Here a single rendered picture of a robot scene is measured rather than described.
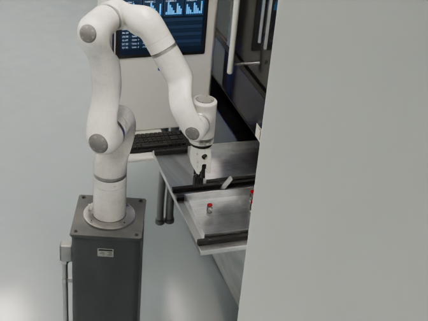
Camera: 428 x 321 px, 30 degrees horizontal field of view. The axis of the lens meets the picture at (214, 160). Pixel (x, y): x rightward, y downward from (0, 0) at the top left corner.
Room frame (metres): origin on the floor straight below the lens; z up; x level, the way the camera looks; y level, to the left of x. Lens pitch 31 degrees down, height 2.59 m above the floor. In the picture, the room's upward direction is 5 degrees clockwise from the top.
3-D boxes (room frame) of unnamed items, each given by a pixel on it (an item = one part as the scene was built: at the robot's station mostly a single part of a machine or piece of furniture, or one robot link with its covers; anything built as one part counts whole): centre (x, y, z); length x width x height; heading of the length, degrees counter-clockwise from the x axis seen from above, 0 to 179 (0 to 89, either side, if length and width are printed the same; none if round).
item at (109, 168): (2.44, 0.36, 1.16); 0.19 x 0.12 x 0.24; 165
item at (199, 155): (2.33, 0.05, 1.21); 0.10 x 0.08 x 0.11; 21
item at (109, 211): (2.41, 0.37, 0.95); 0.19 x 0.19 x 0.18
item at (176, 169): (2.63, -0.08, 0.87); 0.70 x 0.48 x 0.02; 21
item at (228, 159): (2.82, -0.09, 0.90); 0.34 x 0.26 x 0.04; 111
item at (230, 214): (2.46, -0.11, 0.90); 0.34 x 0.26 x 0.04; 110
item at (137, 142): (3.07, 0.25, 0.82); 0.40 x 0.14 x 0.02; 111
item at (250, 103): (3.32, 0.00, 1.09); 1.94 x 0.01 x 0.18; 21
